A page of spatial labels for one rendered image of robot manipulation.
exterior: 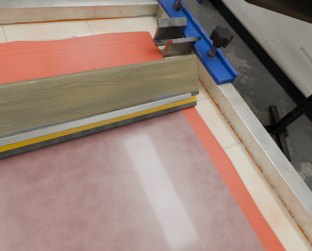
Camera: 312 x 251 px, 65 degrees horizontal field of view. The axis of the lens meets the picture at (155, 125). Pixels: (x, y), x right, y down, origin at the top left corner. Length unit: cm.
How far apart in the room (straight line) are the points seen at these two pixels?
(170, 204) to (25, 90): 26
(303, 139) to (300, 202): 181
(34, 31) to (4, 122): 25
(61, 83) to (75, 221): 19
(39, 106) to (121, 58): 23
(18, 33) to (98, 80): 23
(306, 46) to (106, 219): 223
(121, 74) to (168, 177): 18
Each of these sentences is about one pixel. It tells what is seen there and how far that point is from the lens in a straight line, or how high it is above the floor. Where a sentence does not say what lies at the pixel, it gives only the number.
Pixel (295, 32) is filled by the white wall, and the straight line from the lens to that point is 246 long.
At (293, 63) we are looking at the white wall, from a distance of 248.
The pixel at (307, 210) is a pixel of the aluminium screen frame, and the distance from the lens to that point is 49.
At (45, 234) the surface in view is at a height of 95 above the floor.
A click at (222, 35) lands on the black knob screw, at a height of 106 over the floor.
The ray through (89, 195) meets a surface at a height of 95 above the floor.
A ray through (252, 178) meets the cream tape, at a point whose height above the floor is 95.
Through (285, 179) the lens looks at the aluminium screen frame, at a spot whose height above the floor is 99.
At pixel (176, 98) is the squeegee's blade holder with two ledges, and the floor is 100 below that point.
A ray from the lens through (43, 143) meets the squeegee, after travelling 40.
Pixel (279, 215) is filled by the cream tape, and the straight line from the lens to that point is 49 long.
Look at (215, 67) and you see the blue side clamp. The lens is 54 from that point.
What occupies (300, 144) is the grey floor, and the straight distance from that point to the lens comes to 222.
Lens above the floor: 131
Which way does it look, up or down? 54 degrees down
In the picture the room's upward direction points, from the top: 27 degrees clockwise
